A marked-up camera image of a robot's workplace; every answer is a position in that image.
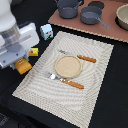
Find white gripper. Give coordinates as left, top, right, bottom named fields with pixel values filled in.
left=0, top=23, right=39, bottom=68

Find golden bread loaf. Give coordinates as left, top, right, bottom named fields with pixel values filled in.
left=15, top=58, right=32, bottom=74

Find light blue milk carton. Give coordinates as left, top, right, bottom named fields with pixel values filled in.
left=40, top=24, right=53, bottom=40

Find yellow butter box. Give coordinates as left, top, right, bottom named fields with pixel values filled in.
left=28, top=48, right=39, bottom=56

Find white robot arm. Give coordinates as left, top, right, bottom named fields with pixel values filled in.
left=0, top=0, right=39, bottom=68

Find pink serving board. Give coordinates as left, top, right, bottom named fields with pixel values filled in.
left=47, top=0, right=128, bottom=43

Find round wooden plate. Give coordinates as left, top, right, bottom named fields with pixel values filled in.
left=55, top=55, right=82, bottom=78

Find dark grey cooking pot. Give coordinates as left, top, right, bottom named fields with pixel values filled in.
left=55, top=0, right=83, bottom=19

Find dark grey saucepan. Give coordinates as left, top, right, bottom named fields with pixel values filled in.
left=80, top=6, right=109, bottom=29

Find beige striped placemat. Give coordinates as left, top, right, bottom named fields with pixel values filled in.
left=12, top=30, right=115, bottom=128

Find black round lid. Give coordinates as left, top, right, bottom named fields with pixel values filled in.
left=88, top=1, right=105, bottom=9

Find beige bowl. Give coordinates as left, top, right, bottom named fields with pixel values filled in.
left=116, top=4, right=128, bottom=30

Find fork with wooden handle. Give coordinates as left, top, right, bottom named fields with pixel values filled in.
left=43, top=71, right=84, bottom=89

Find knife with wooden handle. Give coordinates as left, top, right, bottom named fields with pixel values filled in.
left=58, top=50, right=97, bottom=63

